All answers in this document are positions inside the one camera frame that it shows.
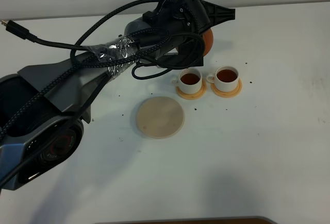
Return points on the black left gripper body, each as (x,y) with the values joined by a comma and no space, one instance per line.
(180,20)

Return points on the right white teacup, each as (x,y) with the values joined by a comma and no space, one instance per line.
(225,78)

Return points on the left white teacup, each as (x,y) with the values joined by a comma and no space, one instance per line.
(188,80)

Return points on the brown clay teapot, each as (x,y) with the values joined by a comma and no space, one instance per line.
(208,41)

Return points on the left orange wooden coaster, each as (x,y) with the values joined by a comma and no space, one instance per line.
(194,96)

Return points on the right orange wooden coaster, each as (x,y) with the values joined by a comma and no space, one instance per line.
(230,94)

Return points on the orange wooden coaster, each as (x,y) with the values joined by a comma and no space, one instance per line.
(230,94)
(194,96)

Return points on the large beige round coaster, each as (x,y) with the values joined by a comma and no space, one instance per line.
(160,117)

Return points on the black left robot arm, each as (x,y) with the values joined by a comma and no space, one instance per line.
(44,107)

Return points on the white teacup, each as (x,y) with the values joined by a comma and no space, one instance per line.
(225,78)
(188,80)

